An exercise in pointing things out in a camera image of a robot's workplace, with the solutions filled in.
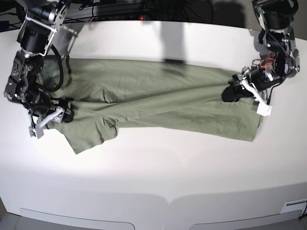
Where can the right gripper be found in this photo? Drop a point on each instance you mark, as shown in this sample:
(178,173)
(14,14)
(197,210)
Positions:
(40,115)

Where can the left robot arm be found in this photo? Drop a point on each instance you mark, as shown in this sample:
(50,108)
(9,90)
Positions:
(281,61)

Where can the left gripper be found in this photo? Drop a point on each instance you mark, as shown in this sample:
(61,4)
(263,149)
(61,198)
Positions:
(244,88)

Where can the green T-shirt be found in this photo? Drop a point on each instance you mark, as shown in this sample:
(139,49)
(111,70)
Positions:
(107,95)

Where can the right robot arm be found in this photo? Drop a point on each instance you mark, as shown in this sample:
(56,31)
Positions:
(43,19)

